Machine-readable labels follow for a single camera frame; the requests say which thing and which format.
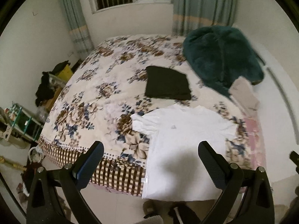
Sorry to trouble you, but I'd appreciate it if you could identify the dark green fluffy blanket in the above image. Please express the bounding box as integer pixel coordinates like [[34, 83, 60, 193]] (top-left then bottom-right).
[[183, 25, 264, 98]]

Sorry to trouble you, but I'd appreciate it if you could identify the white t-shirt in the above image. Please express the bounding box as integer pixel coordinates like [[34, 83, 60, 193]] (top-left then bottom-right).
[[131, 104, 237, 202]]

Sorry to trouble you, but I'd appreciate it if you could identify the teal curtain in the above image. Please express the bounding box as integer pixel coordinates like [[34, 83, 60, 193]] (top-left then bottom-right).
[[172, 0, 237, 36], [59, 0, 94, 60]]

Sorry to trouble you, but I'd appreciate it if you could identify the floral fleece bed blanket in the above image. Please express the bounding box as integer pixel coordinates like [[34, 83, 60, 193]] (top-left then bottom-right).
[[38, 34, 252, 197]]

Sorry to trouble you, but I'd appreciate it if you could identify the right teal curtain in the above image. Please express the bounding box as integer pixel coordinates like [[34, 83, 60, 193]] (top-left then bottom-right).
[[172, 0, 237, 36]]

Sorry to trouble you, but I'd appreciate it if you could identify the black clothes pile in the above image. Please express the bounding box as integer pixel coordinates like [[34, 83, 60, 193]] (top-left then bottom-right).
[[35, 60, 70, 107]]

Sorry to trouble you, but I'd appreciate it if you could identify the green metal rack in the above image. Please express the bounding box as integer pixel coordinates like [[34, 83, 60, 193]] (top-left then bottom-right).
[[6, 103, 44, 143]]

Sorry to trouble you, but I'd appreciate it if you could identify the yellow box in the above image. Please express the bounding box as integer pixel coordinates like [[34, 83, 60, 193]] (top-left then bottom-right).
[[57, 64, 73, 82]]

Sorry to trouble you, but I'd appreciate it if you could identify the pink striped bed sheet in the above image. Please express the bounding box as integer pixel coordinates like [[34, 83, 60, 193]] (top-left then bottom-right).
[[243, 117, 266, 169]]

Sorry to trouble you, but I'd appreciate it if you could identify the left teal curtain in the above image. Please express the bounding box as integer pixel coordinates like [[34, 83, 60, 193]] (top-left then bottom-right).
[[59, 0, 94, 60]]

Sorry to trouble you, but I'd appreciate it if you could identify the white curved headboard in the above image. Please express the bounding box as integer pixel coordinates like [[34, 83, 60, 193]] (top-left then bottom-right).
[[256, 51, 299, 145]]

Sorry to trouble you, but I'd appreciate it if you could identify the beige folded cloth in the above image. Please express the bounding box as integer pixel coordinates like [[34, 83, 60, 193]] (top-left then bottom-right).
[[229, 76, 259, 115]]

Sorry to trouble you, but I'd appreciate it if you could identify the folded black garment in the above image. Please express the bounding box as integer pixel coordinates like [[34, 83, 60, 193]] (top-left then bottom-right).
[[144, 66, 191, 101]]

